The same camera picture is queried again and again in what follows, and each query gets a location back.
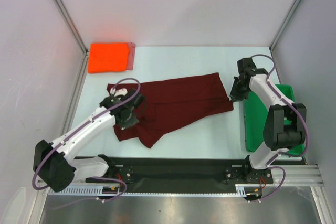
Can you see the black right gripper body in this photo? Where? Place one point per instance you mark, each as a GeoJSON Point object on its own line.
{"type": "Point", "coordinates": [237, 93]}

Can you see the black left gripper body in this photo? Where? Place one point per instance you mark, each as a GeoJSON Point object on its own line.
{"type": "Point", "coordinates": [130, 120]}

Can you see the dark red t shirt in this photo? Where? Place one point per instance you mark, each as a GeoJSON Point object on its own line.
{"type": "Point", "coordinates": [173, 104]}

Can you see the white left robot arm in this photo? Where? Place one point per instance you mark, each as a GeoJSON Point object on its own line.
{"type": "Point", "coordinates": [76, 142]}

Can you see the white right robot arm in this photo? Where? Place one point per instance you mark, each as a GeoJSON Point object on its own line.
{"type": "Point", "coordinates": [285, 125]}

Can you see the green plastic tray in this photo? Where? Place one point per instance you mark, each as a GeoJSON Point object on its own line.
{"type": "Point", "coordinates": [255, 117]}

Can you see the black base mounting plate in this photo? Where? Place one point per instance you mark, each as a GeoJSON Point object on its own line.
{"type": "Point", "coordinates": [178, 175]}

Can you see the folded orange t shirt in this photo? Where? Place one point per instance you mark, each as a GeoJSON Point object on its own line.
{"type": "Point", "coordinates": [108, 57]}

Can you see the folded pink t shirt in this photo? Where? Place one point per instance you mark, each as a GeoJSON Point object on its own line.
{"type": "Point", "coordinates": [131, 57]}

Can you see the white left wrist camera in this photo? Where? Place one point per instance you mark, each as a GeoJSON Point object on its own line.
{"type": "Point", "coordinates": [118, 92]}

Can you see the white slotted cable duct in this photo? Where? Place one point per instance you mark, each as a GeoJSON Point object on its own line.
{"type": "Point", "coordinates": [109, 191]}

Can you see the aluminium front frame rail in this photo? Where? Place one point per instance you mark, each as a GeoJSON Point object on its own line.
{"type": "Point", "coordinates": [288, 169]}

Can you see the right rear aluminium post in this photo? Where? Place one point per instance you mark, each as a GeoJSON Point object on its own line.
{"type": "Point", "coordinates": [285, 23]}

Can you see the aluminium post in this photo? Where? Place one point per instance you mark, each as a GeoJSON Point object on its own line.
{"type": "Point", "coordinates": [71, 25]}
{"type": "Point", "coordinates": [285, 23]}

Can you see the left rear aluminium post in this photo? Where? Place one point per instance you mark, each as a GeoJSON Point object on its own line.
{"type": "Point", "coordinates": [71, 25]}

